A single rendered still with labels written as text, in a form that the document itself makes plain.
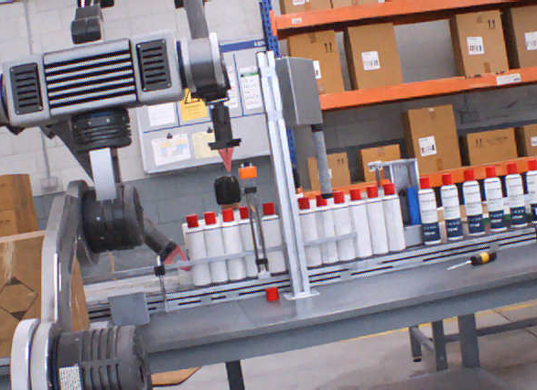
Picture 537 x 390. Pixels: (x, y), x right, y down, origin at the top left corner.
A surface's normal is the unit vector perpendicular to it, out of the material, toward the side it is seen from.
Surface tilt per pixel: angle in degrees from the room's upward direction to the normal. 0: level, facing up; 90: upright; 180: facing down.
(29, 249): 90
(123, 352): 46
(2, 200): 91
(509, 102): 90
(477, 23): 90
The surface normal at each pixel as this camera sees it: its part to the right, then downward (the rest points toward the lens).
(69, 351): -0.10, -0.71
